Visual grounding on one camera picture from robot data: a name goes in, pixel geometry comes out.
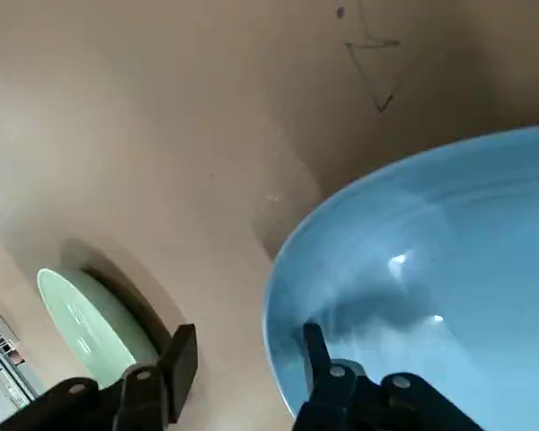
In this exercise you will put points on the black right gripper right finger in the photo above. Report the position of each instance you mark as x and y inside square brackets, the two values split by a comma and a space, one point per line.
[341, 404]

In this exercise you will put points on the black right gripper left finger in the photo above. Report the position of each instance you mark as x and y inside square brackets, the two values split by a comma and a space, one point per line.
[139, 395]

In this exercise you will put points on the green plate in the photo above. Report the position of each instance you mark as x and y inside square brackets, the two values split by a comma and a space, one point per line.
[85, 323]

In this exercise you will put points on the blue plate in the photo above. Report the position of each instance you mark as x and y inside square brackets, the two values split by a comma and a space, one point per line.
[431, 224]

